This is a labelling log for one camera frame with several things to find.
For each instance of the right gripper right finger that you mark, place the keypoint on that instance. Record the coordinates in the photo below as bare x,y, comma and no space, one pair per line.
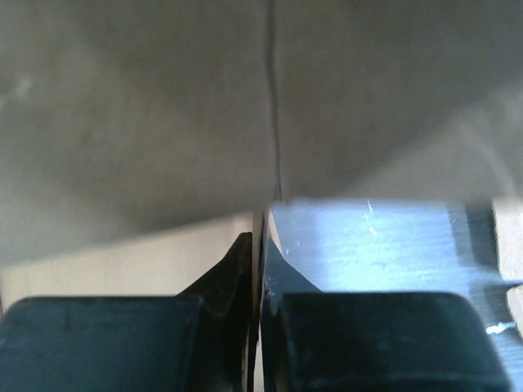
313,340

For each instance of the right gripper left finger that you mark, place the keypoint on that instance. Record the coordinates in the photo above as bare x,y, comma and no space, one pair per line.
196,340

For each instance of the brown cardboard box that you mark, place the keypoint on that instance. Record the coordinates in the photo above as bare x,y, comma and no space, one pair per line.
138,137

